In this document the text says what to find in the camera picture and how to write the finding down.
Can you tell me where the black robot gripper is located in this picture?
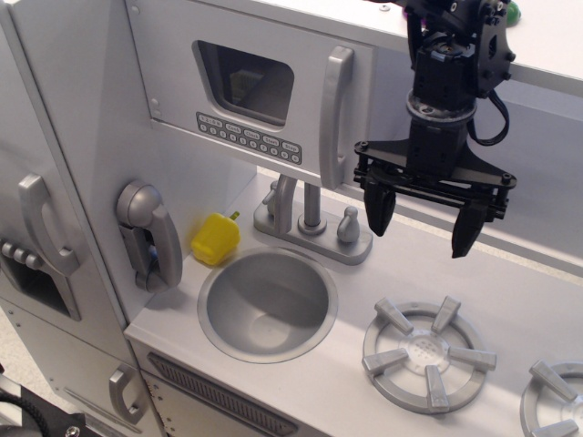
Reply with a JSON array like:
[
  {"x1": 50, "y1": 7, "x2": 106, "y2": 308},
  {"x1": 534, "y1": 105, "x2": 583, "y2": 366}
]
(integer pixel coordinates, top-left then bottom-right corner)
[{"x1": 354, "y1": 94, "x2": 517, "y2": 259}]

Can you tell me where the grey toy microwave door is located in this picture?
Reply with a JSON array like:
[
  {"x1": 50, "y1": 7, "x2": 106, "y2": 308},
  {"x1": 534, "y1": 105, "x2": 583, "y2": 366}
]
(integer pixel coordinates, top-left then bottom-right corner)
[{"x1": 127, "y1": 1, "x2": 376, "y2": 189}]

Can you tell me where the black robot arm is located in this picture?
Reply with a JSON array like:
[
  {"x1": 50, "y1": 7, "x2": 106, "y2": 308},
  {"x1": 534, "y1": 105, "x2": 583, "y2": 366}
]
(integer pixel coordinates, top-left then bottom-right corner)
[{"x1": 354, "y1": 1, "x2": 517, "y2": 259}]

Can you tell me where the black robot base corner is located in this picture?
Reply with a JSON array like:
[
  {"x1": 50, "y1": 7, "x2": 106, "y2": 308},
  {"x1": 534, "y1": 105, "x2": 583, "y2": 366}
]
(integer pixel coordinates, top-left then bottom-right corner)
[{"x1": 1, "y1": 367, "x2": 96, "y2": 436}]

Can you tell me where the silver toy faucet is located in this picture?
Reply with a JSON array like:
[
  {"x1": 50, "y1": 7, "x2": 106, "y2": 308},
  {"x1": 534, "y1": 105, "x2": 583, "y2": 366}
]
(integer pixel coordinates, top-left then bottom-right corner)
[{"x1": 253, "y1": 175, "x2": 373, "y2": 265}]

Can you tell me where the silver left stove burner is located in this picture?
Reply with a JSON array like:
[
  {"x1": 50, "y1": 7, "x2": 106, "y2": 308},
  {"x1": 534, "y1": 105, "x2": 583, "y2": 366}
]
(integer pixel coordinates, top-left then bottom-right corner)
[{"x1": 362, "y1": 296, "x2": 497, "y2": 415}]

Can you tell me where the silver stove burner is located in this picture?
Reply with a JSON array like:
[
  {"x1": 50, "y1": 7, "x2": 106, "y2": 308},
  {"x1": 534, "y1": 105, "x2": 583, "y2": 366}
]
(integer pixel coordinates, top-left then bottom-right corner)
[
  {"x1": 520, "y1": 361, "x2": 582, "y2": 436},
  {"x1": 362, "y1": 296, "x2": 497, "y2": 415}
]

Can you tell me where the round silver toy sink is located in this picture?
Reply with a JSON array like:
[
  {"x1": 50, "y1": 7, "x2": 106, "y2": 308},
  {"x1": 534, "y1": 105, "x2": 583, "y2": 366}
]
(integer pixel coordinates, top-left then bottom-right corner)
[{"x1": 198, "y1": 248, "x2": 339, "y2": 364}]

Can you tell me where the yellow toy bell pepper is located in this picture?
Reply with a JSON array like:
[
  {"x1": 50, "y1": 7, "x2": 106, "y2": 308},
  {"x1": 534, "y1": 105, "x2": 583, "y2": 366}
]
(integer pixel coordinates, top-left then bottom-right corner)
[{"x1": 190, "y1": 211, "x2": 240, "y2": 266}]

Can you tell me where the purple toy eggplant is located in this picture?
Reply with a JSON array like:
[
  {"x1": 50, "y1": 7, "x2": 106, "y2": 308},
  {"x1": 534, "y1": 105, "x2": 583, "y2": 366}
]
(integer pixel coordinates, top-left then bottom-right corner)
[{"x1": 506, "y1": 1, "x2": 521, "y2": 27}]

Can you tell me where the silver right stove burner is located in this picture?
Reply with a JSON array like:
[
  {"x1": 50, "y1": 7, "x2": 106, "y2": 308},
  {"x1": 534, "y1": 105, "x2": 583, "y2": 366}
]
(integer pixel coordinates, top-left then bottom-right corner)
[{"x1": 520, "y1": 361, "x2": 582, "y2": 436}]

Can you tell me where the dark grey oven vent panel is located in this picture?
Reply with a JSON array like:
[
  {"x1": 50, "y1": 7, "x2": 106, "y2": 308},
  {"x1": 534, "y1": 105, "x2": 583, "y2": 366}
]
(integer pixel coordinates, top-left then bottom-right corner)
[{"x1": 148, "y1": 353, "x2": 298, "y2": 436}]

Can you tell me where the grey fridge ice dispenser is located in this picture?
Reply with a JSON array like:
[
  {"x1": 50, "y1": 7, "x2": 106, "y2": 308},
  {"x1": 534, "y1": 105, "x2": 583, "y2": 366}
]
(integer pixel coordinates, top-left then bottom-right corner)
[{"x1": 1, "y1": 237, "x2": 81, "y2": 321}]

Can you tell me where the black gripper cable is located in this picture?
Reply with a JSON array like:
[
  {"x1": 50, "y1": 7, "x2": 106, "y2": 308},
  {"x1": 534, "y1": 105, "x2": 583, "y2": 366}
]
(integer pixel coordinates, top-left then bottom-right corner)
[{"x1": 466, "y1": 88, "x2": 509, "y2": 147}]

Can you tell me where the silver toy wall phone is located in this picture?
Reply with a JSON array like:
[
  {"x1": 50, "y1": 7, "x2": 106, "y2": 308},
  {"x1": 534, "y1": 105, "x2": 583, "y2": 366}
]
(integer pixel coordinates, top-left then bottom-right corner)
[{"x1": 116, "y1": 179, "x2": 182, "y2": 293}]

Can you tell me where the silver lower fridge handle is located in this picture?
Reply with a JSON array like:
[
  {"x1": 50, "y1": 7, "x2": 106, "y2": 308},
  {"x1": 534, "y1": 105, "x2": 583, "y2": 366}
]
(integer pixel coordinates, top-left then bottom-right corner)
[{"x1": 108, "y1": 364, "x2": 147, "y2": 425}]

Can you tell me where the silver fridge handle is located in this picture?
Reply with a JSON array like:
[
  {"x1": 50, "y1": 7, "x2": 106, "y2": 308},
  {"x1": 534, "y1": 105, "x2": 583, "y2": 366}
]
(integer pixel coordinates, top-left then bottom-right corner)
[
  {"x1": 108, "y1": 364, "x2": 147, "y2": 425},
  {"x1": 18, "y1": 173, "x2": 79, "y2": 277}
]

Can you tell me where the silver upper fridge handle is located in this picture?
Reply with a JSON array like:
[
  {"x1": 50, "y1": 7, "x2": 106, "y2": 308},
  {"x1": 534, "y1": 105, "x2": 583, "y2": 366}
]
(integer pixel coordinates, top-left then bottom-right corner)
[{"x1": 18, "y1": 173, "x2": 79, "y2": 277}]

